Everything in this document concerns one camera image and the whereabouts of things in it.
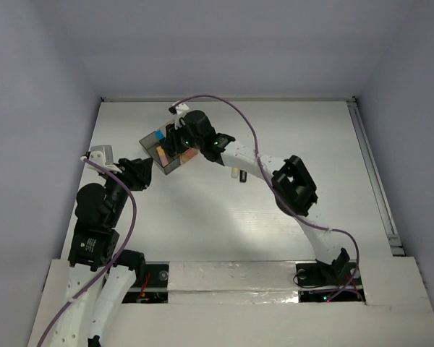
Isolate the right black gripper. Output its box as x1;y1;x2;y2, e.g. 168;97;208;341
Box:
162;117;204;154

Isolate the blue cap black highlighter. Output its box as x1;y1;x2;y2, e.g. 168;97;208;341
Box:
154;130;165;142

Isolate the orange pastel highlighter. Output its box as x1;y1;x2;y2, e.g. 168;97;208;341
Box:
156;146;169;168

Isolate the pink cap black highlighter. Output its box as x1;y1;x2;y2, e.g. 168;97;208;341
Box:
239;170;247;183

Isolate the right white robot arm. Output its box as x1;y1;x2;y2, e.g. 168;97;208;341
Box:
161;103;350;283

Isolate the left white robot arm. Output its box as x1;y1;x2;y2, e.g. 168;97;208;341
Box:
37;150;153;346

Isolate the amber translucent bin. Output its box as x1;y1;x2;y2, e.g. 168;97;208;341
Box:
157;122;200;164

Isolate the grey translucent bin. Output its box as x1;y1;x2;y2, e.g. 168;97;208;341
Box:
139;129;182;175

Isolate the yellow pastel highlighter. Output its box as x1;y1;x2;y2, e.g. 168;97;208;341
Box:
231;168;239;179

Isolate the silver tape strip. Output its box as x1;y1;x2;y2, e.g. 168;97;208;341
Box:
167;261;299;304

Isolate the white foam front board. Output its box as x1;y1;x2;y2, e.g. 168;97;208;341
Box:
29;257;434;346

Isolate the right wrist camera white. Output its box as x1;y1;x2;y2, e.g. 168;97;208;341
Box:
169;103;190;117

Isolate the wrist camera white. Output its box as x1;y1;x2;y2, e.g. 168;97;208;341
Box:
80;145;122;174
169;103;190;117

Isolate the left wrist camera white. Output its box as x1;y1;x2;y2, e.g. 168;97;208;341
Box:
80;145;122;174

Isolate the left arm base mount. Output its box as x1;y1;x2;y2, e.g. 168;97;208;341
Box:
122;262;169;304

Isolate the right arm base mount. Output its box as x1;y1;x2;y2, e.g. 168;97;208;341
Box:
293;248;365;303

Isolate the aluminium rail right edge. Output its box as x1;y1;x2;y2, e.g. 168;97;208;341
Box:
346;97;406;257

